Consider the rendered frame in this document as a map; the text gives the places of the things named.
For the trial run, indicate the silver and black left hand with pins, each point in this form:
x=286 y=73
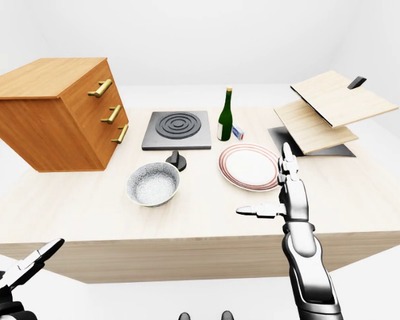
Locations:
x=23 y=266

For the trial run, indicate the silver and black right hand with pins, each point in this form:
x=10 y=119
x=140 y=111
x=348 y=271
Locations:
x=295 y=200

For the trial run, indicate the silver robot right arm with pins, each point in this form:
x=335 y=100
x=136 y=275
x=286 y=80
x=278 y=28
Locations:
x=308 y=266

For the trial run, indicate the white plate with red rings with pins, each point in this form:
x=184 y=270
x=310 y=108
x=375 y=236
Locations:
x=250 y=168

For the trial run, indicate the flat dark stove plate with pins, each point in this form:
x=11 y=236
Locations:
x=200 y=140

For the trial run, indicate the patterned grey bowl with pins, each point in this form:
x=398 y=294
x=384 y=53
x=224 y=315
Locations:
x=152 y=185

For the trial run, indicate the small white and blue box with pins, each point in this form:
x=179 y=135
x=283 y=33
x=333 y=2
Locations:
x=238 y=131

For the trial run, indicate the green wine bottle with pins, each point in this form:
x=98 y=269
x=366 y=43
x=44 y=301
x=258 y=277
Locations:
x=224 y=123

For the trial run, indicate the pale wooden rack, black base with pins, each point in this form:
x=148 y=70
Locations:
x=340 y=100

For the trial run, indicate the round black stove knob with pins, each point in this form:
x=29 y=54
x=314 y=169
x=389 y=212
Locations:
x=177 y=160

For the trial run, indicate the wooden cabinet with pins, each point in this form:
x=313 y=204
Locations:
x=30 y=133

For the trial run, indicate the small dark rounded shape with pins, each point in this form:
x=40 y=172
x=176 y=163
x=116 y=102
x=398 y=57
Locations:
x=184 y=316
x=227 y=315

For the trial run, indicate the wooden drawer, lowest of three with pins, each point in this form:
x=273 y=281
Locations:
x=105 y=150

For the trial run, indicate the wooden drawer, middle of three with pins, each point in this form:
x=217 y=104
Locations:
x=93 y=126

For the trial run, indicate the wooden drawer, uppermost of three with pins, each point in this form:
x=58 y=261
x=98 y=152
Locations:
x=76 y=103

